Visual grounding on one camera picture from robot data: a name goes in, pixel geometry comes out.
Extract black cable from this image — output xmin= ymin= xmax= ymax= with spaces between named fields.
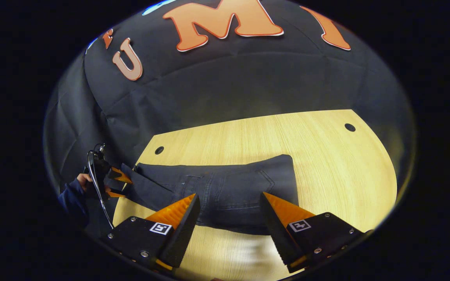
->
xmin=87 ymin=150 xmax=115 ymax=230

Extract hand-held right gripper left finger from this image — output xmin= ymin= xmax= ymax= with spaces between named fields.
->
xmin=100 ymin=193 xmax=201 ymax=272

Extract dark grey jeans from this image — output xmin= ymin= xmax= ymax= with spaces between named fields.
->
xmin=120 ymin=154 xmax=300 ymax=236

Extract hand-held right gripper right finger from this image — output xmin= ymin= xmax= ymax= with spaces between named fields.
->
xmin=260 ymin=192 xmax=366 ymax=274

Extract black backdrop cloth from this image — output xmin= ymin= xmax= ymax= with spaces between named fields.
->
xmin=43 ymin=0 xmax=417 ymax=235

